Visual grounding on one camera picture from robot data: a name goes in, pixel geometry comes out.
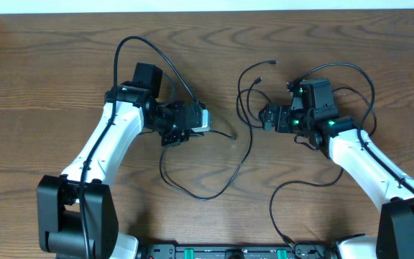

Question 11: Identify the thin black cable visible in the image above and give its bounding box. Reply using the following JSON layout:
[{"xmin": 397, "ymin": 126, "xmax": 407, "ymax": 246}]
[{"xmin": 138, "ymin": 60, "xmax": 278, "ymax": 201}]

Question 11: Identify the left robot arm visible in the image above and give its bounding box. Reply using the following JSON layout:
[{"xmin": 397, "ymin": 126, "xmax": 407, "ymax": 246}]
[{"xmin": 37, "ymin": 63, "xmax": 211, "ymax": 258}]

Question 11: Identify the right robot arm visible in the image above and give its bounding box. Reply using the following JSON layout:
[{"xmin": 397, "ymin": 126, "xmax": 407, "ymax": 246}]
[{"xmin": 259, "ymin": 79, "xmax": 414, "ymax": 258}]

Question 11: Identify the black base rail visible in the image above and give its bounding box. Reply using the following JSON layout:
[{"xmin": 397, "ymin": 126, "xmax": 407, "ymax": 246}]
[{"xmin": 136, "ymin": 242, "xmax": 339, "ymax": 259}]

